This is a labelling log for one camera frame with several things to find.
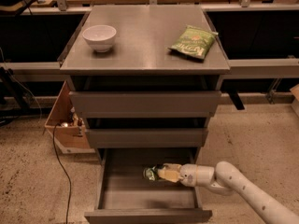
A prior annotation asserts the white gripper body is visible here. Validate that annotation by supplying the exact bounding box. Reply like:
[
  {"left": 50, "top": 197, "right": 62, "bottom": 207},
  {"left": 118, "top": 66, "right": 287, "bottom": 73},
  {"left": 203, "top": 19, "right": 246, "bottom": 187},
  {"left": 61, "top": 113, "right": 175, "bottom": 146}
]
[{"left": 179, "top": 164, "right": 197, "bottom": 187}]

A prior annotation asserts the green soda can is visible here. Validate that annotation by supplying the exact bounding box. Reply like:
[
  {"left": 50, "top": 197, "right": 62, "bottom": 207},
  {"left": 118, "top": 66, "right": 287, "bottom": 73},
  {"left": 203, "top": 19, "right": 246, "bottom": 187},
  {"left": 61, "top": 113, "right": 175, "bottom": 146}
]
[{"left": 143, "top": 165, "right": 163, "bottom": 181}]

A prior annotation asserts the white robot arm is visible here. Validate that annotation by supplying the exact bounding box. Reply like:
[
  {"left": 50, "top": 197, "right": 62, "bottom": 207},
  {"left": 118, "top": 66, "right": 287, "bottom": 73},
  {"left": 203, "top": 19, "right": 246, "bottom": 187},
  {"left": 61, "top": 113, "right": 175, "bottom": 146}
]
[{"left": 156, "top": 161, "right": 299, "bottom": 224}]

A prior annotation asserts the grey middle drawer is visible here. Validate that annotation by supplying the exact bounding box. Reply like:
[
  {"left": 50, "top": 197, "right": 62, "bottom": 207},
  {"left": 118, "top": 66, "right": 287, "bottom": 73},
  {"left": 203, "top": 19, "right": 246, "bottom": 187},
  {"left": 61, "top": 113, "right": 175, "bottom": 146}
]
[{"left": 86, "top": 128, "right": 208, "bottom": 148}]

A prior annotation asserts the grey open bottom drawer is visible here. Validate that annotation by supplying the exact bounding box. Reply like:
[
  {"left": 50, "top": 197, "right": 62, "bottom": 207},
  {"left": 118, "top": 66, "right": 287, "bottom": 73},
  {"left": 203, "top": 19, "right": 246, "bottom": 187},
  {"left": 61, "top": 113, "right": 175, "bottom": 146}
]
[{"left": 85, "top": 148, "right": 212, "bottom": 224}]

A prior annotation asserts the grey drawer cabinet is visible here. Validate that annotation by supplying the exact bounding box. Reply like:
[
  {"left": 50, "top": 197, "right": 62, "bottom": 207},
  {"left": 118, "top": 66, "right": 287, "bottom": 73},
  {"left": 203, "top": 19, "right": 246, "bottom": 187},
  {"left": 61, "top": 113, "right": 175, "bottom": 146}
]
[{"left": 61, "top": 5, "right": 230, "bottom": 156}]

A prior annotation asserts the grey top drawer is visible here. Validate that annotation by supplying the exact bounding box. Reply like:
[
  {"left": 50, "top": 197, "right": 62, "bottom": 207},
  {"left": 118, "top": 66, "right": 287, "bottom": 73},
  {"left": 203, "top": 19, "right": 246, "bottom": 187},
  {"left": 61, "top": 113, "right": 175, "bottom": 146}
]
[{"left": 69, "top": 91, "right": 221, "bottom": 119}]

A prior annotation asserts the wooden box on floor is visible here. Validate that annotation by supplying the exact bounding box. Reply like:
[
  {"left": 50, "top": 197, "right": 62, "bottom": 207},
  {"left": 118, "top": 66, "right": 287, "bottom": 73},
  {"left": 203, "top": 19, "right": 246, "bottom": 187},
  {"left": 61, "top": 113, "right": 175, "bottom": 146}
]
[{"left": 45, "top": 81, "right": 94, "bottom": 154}]

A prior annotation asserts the green chip bag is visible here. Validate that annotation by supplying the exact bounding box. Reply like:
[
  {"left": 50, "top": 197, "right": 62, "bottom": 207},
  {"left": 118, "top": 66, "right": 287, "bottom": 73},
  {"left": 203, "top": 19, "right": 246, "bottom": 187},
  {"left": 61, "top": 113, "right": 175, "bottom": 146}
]
[{"left": 169, "top": 25, "right": 218, "bottom": 60}]

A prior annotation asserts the white ceramic bowl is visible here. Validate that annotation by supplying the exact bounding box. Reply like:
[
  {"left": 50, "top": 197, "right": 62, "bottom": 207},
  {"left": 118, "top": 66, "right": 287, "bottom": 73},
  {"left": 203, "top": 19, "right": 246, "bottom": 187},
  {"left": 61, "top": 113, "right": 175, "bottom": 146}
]
[{"left": 82, "top": 25, "right": 117, "bottom": 52}]

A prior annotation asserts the black floor cable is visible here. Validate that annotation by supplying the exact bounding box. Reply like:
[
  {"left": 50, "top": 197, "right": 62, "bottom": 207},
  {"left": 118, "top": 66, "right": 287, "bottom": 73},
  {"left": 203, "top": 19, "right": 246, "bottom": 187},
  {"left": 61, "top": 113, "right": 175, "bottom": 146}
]
[{"left": 51, "top": 123, "right": 73, "bottom": 224}]

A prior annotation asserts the grey metal rail frame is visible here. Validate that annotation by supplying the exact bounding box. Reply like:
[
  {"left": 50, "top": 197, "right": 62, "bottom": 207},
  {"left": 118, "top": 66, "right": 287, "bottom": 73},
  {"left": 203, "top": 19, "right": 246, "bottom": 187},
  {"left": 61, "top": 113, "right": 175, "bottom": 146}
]
[{"left": 5, "top": 5, "right": 299, "bottom": 81}]

